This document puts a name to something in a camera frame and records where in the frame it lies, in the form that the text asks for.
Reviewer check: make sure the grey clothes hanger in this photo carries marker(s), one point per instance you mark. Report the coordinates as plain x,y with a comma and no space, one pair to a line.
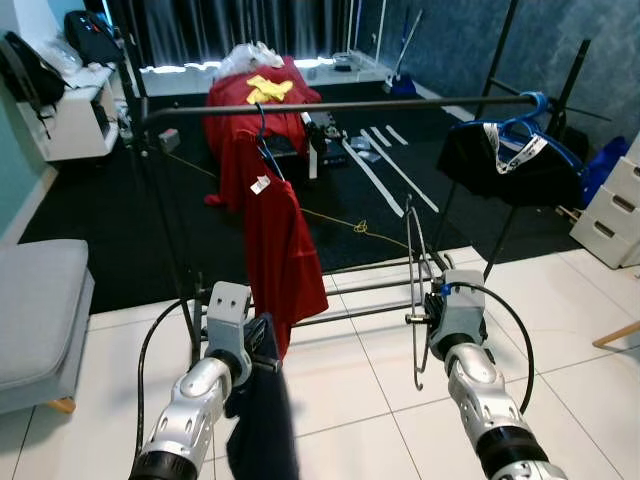
415,320

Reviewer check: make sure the blue plastic clothes hanger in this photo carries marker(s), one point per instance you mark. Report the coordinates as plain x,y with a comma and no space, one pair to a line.
535,100
262,140

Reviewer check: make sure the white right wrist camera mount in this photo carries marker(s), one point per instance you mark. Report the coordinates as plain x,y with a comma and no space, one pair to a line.
462,305

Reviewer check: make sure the grey upholstered ottoman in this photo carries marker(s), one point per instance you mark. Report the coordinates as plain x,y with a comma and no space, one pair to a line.
40,310

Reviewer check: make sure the small grey box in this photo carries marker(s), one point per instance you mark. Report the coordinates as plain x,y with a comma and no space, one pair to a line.
168,140

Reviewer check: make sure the light wooden furniture leg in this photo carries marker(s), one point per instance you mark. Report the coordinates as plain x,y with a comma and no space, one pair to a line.
615,334

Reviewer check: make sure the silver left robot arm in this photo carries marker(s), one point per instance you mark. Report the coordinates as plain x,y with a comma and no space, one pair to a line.
190,400

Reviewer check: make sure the white shelf unit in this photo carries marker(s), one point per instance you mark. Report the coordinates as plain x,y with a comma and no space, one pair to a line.
70,125

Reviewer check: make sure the black metal clothes rack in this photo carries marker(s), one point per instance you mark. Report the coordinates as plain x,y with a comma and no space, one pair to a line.
350,104

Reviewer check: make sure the black floor carpet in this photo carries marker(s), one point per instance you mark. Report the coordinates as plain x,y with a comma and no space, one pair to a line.
100,220

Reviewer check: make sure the crumpled white plastic bag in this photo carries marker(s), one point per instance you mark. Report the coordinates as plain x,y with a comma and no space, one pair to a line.
250,58

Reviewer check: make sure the dark window curtain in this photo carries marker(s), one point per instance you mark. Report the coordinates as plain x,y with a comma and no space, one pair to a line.
250,25

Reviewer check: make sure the white drawer unit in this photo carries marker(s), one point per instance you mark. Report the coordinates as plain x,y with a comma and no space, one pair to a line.
610,225

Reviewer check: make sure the mop with blue head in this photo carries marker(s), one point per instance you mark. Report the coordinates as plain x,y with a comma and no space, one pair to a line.
402,87

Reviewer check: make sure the red flag covered table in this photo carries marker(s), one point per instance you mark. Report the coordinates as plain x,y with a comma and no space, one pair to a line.
225,125

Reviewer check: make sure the navy blue t-shirt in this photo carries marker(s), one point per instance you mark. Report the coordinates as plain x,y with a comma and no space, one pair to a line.
262,420

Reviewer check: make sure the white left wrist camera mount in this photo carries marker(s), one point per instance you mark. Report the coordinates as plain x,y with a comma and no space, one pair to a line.
228,310

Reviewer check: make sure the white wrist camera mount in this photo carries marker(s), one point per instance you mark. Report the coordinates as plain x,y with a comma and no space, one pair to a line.
228,310
462,305

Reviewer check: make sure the black garment with white label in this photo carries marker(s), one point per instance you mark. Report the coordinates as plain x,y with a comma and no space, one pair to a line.
540,180

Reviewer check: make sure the blue fabric bag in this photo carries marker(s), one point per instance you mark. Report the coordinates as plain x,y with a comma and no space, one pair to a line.
605,165

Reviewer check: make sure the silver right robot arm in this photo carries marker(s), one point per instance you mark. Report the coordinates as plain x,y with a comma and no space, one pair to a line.
480,390

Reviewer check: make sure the clear plastic bag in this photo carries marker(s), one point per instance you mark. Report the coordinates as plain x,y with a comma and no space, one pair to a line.
60,58

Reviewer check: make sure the black backpack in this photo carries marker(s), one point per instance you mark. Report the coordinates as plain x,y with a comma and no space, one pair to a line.
92,38

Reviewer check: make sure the red t-shirt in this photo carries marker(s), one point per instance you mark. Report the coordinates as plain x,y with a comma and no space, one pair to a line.
285,260

